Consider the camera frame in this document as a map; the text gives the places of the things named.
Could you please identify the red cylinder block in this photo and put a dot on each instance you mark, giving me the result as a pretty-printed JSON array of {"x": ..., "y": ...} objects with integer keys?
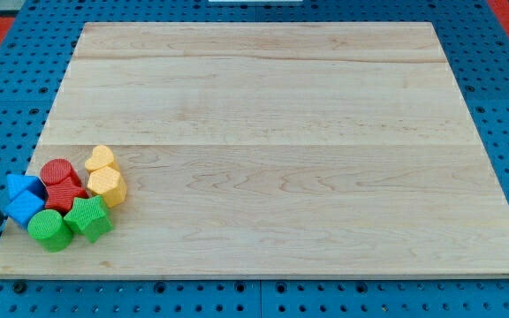
[{"x": 56, "y": 171}]

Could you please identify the blue triangle block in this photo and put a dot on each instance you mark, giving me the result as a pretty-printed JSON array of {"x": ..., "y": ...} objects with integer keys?
[{"x": 17, "y": 184}]

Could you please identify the blue cube block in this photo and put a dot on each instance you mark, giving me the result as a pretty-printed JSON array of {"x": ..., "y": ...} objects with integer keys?
[{"x": 24, "y": 207}]

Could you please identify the red star block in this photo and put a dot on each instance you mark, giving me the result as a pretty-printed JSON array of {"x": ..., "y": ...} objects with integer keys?
[{"x": 61, "y": 196}]

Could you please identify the green star block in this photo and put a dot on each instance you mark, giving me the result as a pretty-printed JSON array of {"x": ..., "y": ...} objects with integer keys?
[{"x": 89, "y": 217}]

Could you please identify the yellow heart block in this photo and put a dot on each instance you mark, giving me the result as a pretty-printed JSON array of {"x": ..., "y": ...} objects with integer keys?
[{"x": 101, "y": 157}]

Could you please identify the yellow pentagon block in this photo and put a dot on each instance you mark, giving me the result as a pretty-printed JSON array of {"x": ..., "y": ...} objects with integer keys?
[{"x": 109, "y": 184}]

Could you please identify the light wooden board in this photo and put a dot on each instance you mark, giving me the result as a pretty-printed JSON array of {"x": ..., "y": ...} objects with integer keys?
[{"x": 311, "y": 151}]

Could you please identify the green cylinder block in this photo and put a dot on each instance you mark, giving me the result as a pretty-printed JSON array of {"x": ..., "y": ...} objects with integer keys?
[{"x": 49, "y": 230}]

